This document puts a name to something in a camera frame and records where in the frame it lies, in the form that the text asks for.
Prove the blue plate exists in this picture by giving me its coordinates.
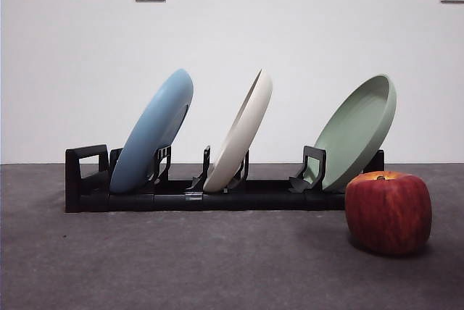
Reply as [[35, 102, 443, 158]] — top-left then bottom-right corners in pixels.
[[109, 68, 194, 194]]

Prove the red apple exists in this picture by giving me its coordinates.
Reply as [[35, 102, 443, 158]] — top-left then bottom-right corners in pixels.
[[344, 171, 433, 256]]

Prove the white plate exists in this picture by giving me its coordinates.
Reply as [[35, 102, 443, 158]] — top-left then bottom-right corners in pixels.
[[202, 68, 273, 193]]

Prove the black plate rack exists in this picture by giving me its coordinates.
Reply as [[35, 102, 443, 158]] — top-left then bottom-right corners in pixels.
[[65, 144, 385, 214]]

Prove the green plate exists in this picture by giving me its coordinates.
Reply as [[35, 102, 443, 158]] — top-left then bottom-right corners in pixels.
[[312, 74, 397, 193]]

